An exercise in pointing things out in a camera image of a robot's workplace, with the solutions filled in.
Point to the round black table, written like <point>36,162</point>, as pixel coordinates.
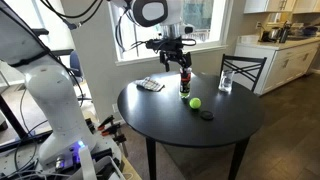
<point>166,116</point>

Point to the wooden robot stand top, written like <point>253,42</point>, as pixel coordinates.
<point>130,171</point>

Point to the black round lid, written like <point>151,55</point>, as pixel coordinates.
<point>207,115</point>

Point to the white kitchen counter cabinet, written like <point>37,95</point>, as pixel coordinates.
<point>286,63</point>

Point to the white wall outlet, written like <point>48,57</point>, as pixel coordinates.
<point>115,107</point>

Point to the white wall cabinets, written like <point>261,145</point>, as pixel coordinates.
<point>283,5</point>

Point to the black coffee maker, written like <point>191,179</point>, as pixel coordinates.
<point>284,33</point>

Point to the silver kettle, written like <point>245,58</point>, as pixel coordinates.
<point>274,34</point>

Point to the black desk frame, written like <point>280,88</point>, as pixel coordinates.
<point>10,116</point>

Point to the green tennis ball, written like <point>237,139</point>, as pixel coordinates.
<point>195,103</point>

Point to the clear glass cup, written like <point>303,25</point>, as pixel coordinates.
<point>226,81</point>

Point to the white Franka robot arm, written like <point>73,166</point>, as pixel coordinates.
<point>53,93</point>

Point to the blue office chair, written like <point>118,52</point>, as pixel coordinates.
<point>76,65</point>

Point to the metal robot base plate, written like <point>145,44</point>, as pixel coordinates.
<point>106,150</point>

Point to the checkered dish cloth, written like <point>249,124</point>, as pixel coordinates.
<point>150,84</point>

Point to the white framed window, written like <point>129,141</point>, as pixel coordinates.
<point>213,33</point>

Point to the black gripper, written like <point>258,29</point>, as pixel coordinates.
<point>171,55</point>

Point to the black clamp with silver tip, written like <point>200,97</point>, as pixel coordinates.
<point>120,140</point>

